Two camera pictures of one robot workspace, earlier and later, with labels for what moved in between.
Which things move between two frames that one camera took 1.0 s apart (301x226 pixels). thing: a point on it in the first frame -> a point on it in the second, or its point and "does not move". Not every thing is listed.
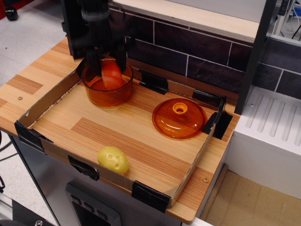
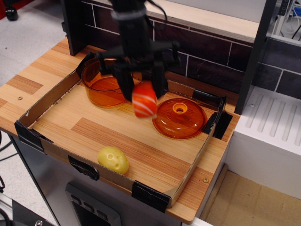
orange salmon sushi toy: x=111 y=74 -> x=144 y=99
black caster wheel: x=11 y=13 does not move
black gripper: x=104 y=35 -> x=138 y=53
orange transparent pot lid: x=179 y=118 does not move
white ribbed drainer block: x=265 y=145 does not move
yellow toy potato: x=113 y=158 does not move
